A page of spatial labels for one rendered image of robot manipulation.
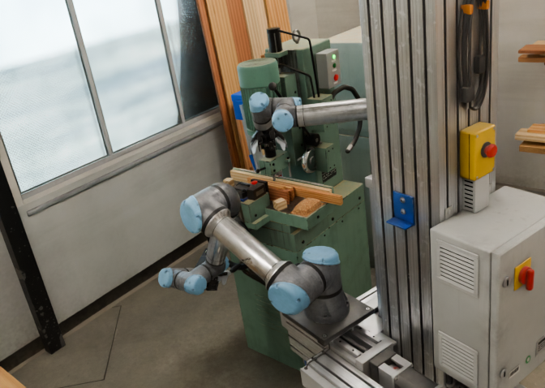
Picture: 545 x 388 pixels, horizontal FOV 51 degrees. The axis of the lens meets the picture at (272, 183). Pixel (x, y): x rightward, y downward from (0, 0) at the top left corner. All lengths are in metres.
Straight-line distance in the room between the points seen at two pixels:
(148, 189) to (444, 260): 2.53
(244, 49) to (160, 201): 1.22
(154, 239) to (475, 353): 2.64
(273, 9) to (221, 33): 0.58
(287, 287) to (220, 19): 2.53
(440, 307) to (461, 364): 0.17
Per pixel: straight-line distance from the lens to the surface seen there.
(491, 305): 1.54
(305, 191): 2.53
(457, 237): 1.52
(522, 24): 4.31
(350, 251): 2.89
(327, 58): 2.59
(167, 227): 3.94
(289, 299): 1.73
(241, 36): 4.10
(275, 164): 2.57
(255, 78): 2.40
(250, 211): 2.44
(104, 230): 3.62
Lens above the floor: 1.99
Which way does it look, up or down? 23 degrees down
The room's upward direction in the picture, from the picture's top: 9 degrees counter-clockwise
